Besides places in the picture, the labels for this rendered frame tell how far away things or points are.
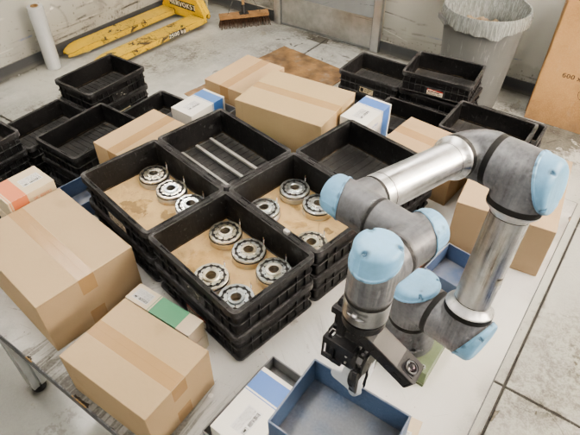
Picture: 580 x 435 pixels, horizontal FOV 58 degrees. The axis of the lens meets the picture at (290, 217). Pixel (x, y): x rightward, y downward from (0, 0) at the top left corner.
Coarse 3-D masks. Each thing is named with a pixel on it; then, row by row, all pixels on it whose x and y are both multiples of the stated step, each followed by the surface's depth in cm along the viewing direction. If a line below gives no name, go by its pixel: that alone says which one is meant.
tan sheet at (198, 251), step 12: (192, 240) 165; (204, 240) 165; (180, 252) 161; (192, 252) 161; (204, 252) 161; (216, 252) 161; (228, 252) 161; (192, 264) 158; (204, 264) 158; (228, 264) 158; (240, 276) 154; (252, 276) 154; (252, 288) 151
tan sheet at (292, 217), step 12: (276, 192) 182; (312, 192) 182; (288, 204) 178; (300, 204) 178; (288, 216) 173; (300, 216) 173; (288, 228) 169; (300, 228) 169; (312, 228) 169; (324, 228) 169; (336, 228) 169
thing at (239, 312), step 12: (228, 192) 166; (204, 204) 163; (240, 204) 163; (180, 216) 159; (276, 228) 155; (156, 240) 151; (288, 240) 151; (168, 252) 148; (180, 264) 144; (300, 264) 144; (192, 276) 141; (288, 276) 141; (204, 288) 138; (264, 288) 138; (276, 288) 140; (216, 300) 135; (252, 300) 135; (228, 312) 133; (240, 312) 133
